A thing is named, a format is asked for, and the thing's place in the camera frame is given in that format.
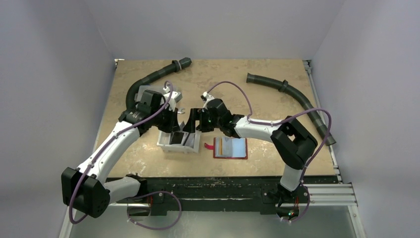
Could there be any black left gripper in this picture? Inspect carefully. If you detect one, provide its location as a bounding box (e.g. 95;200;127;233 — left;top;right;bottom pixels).
151;105;180;133

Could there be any white plastic card box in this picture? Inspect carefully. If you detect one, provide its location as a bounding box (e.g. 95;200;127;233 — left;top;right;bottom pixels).
157;131;201;154

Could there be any gold credit card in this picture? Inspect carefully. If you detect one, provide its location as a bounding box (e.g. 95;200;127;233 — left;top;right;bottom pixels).
218;138;228;157

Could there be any red leather card holder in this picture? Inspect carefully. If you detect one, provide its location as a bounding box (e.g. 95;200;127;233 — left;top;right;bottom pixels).
204;137;248;160

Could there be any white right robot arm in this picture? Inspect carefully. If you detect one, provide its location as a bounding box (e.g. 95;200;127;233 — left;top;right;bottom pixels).
183;95;318;202

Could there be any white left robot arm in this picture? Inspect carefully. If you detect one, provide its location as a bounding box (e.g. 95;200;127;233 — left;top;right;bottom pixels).
61;86;180;224

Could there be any clear plastic screw box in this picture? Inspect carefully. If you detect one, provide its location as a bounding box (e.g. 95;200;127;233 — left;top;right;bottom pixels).
134;85;177;109

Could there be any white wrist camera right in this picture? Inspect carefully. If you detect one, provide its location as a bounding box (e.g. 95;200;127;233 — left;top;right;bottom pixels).
201;91;214;102

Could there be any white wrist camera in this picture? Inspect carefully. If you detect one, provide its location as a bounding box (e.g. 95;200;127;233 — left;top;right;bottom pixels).
201;91;214;102
162;87;183;104

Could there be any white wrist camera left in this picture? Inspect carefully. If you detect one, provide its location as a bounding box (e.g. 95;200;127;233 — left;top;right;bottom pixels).
162;87;183;104

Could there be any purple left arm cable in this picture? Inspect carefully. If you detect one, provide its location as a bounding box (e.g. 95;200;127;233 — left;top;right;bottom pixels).
68;81;174;225

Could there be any grey corrugated hose left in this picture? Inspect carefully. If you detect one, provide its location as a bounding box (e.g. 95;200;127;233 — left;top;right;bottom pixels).
126;57;193;111

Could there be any grey corrugated hose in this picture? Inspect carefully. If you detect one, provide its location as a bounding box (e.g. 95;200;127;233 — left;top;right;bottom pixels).
126;57;193;111
246;72;337;147

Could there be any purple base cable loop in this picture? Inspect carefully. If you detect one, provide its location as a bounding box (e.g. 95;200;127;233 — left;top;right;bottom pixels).
127;190;183;231

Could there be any grey corrugated hose right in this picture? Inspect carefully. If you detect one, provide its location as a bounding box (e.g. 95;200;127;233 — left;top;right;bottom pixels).
246;72;337;147

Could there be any aluminium frame rail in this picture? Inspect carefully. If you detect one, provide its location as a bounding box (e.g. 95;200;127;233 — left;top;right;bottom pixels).
303;60;358;207

